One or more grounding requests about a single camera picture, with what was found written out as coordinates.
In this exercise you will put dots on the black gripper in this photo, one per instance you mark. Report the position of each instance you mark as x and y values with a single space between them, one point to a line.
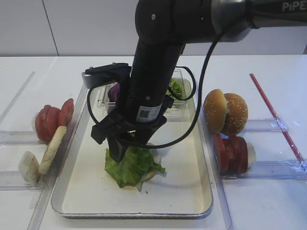
130 123

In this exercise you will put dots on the clear track lower right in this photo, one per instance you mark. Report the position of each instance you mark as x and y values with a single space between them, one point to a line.
272 170

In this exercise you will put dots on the right sesame bun top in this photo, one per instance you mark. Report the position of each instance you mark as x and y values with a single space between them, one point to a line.
236 116

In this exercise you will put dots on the clear track lower left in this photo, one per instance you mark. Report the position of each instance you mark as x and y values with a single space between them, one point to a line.
13 181

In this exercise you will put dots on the left tomato slice stack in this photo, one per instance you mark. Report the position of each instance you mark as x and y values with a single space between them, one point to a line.
46 123

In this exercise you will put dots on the leaning tomato slice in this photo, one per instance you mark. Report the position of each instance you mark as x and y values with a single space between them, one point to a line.
66 113

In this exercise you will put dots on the clear plastic container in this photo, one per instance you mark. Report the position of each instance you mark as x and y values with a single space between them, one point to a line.
179 85

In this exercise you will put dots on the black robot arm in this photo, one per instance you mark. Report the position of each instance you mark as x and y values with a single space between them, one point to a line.
164 28

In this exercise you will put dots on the clear rail left of tray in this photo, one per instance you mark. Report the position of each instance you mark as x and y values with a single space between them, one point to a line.
57 164

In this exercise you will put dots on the purple cabbage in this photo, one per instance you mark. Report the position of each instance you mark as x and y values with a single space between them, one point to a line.
113 93

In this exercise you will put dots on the left sesame bun top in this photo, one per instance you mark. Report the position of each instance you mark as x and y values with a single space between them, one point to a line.
215 108

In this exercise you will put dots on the metal baking tray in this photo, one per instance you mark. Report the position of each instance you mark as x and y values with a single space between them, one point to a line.
84 190

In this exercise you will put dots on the right meat slice stack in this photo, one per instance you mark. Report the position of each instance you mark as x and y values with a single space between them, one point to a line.
231 154

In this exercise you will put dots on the red straw rod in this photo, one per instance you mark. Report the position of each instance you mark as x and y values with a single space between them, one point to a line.
286 135

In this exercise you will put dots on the clear rod far left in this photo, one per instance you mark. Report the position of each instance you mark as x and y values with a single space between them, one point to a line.
16 96

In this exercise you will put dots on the white bun bottom on tray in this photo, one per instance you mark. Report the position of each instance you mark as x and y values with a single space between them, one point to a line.
149 173

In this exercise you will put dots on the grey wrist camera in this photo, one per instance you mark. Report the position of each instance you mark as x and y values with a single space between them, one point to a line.
104 75

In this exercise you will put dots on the clear track upper right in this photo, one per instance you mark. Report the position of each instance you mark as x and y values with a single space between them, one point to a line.
265 125

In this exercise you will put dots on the green lettuce leaf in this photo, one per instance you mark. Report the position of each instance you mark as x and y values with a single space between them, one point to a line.
134 165

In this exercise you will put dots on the clear track upper left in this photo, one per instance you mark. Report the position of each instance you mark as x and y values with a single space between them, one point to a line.
19 138

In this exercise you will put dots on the sesame bun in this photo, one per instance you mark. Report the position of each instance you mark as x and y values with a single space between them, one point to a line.
215 108
236 116

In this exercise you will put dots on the clear rail right of tray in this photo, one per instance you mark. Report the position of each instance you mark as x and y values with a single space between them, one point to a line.
220 215

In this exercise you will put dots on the leaning bun bottom slice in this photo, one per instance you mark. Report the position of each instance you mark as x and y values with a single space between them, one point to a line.
52 149

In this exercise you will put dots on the clear rail of tray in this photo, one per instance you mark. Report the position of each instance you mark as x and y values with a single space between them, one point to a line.
57 164
220 215

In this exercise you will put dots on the clear track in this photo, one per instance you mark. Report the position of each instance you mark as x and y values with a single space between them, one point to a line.
13 181
19 138
265 125
272 170

